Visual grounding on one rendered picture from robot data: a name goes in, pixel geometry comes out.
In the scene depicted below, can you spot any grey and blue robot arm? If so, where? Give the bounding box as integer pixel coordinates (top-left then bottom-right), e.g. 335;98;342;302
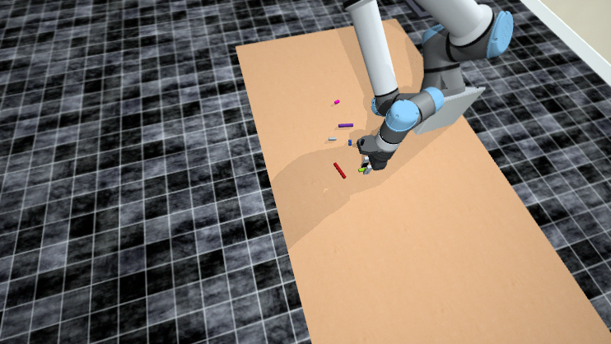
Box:
342;0;513;144

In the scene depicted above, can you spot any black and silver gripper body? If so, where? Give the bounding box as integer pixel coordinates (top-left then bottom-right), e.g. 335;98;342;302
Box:
357;130;401;170

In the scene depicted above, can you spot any red rod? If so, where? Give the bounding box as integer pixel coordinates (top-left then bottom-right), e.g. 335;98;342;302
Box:
333;162;346;179

